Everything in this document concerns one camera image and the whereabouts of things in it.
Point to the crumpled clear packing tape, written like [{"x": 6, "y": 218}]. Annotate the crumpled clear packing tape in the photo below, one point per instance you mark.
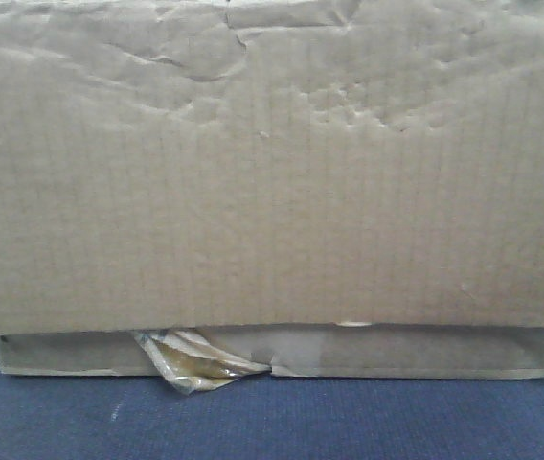
[{"x": 191, "y": 363}]

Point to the brown cardboard box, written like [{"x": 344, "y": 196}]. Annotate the brown cardboard box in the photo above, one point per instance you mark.
[{"x": 334, "y": 188}]

